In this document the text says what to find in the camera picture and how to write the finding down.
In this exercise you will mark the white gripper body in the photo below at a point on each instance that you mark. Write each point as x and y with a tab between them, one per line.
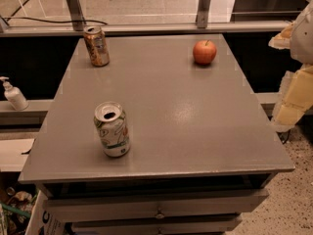
303	39

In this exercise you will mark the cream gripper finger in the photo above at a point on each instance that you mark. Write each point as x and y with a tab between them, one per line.
282	39
295	98

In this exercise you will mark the red apple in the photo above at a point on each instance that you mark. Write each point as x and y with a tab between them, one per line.
204	52

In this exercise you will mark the brown gold soda can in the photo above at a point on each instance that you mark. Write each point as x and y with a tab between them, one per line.
96	44

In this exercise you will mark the white green 7up can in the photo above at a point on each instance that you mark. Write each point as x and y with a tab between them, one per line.
111	124

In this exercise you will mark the grey drawer cabinet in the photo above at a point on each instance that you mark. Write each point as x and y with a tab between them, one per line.
191	129

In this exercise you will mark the lower drawer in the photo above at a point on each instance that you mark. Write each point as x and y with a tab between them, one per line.
167	226

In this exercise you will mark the top drawer with knob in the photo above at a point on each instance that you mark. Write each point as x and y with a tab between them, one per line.
156	206

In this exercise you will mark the white pump bottle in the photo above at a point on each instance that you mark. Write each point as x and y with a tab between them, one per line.
13	95

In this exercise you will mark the cardboard box with print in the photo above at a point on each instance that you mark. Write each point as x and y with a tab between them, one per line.
41	221

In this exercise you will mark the clutter bag on floor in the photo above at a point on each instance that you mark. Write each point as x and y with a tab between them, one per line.
15	211

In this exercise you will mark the metal window rail frame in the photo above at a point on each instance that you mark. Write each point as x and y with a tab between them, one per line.
68	17

